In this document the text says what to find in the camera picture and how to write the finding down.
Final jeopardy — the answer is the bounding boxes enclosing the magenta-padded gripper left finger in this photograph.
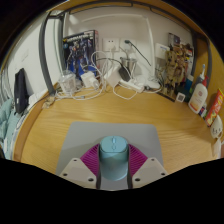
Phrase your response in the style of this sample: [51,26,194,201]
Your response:
[59,143,103,190]

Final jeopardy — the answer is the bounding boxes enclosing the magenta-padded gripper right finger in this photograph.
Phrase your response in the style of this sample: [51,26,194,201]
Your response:
[126,143,168,190]

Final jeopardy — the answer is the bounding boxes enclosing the light blue computer mouse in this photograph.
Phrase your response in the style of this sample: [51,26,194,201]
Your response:
[98,135,130,182]

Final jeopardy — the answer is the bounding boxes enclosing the grey mouse pad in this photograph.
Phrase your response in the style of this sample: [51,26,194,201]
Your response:
[54,121,165,191]

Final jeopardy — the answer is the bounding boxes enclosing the clear plastic container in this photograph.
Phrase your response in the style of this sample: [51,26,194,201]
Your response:
[213,138,223,158]

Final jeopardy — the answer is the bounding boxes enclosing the small white cube clock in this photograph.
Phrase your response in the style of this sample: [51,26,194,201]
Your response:
[175,92,186,103]

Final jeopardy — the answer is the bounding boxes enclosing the white printed mug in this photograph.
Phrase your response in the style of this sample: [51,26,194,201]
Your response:
[210,114,224,139]

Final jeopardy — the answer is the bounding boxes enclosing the blue packet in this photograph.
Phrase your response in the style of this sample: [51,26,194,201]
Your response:
[199,104,209,118]

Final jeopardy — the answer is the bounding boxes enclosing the light blue bedding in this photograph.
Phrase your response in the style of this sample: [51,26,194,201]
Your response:
[0,98,22,159]

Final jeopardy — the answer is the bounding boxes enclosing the white power strip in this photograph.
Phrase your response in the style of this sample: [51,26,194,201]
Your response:
[118,78,145,94]

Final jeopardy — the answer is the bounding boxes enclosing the white pump lotion bottle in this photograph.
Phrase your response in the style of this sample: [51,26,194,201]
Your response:
[188,75,209,115]

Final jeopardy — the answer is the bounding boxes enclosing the clear glass jar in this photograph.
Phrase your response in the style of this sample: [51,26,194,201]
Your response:
[58,70,78,94]

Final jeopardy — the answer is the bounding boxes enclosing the red chips can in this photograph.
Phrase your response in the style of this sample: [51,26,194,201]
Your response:
[204,88,224,128]

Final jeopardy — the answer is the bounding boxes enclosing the small white charger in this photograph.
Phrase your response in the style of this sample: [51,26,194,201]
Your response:
[80,71,96,88]

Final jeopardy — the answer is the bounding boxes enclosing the black power adapter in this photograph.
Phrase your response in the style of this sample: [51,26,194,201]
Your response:
[118,66,132,82]

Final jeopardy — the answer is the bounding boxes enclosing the large white power adapter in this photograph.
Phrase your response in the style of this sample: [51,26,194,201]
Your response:
[104,66,122,87]

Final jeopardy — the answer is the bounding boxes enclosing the brown tree figurine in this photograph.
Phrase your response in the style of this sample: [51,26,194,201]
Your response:
[163,44,186,98]

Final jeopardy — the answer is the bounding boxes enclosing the metal cup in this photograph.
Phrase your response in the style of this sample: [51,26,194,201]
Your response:
[120,57,138,78]

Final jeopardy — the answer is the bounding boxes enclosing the blue robot model box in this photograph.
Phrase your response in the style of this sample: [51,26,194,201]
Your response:
[62,29,100,81]

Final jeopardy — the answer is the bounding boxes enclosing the colourful figure box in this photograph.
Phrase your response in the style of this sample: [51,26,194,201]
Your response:
[167,32,195,68]

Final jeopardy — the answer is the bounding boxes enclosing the white cable bundle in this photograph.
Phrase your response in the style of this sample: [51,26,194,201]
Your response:
[43,49,143,102]

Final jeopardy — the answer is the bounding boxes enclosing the dark grey metal desk frame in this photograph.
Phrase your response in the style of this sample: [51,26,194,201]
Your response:
[38,0,214,98]

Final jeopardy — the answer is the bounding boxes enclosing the white wall box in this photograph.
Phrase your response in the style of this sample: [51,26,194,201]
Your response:
[154,43,171,61]

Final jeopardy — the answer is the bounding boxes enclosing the black plugged cable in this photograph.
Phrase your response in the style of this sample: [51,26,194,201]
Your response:
[124,39,153,68]

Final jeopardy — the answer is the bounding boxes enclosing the white wall socket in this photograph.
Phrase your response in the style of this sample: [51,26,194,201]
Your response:
[102,37,120,52]
[119,37,138,51]

